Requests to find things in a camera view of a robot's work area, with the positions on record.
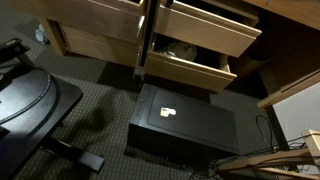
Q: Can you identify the black looped cable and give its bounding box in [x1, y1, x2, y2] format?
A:
[254, 114, 278, 152]

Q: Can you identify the wood drawer holding black garment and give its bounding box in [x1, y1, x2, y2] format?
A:
[6, 0, 148, 45]

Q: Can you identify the wood drawer holding colourful clothes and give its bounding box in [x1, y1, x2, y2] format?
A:
[154, 0, 263, 58]

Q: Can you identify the black round disc plate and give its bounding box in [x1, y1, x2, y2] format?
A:
[0, 68, 58, 126]

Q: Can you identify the wooden desk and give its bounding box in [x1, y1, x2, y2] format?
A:
[242, 0, 320, 110]

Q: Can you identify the black platform foot bar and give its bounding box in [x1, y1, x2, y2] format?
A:
[41, 135, 106, 174]

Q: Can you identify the wooden easel stand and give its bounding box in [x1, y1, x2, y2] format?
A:
[215, 129, 320, 180]

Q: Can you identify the black computer tower case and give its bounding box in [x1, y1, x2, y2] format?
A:
[127, 83, 242, 158]

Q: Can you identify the plain closed wood drawer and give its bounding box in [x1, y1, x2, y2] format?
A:
[60, 24, 142, 70]

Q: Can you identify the black cable bundle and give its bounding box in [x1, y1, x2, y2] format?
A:
[166, 133, 320, 180]

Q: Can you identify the white orange sticker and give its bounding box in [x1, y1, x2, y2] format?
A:
[159, 106, 177, 118]

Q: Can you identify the wood drawer holding grey cloth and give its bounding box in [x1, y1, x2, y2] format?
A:
[143, 33, 238, 93]

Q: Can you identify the black equipment bracket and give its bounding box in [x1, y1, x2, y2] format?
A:
[0, 37, 32, 65]

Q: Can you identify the grey crumpled cloth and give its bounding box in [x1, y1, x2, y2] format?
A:
[158, 41, 198, 62]

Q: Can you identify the white crumpled plastic bag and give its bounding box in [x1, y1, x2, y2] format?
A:
[34, 24, 50, 45]

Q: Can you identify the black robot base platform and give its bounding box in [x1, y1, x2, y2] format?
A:
[0, 68, 84, 180]

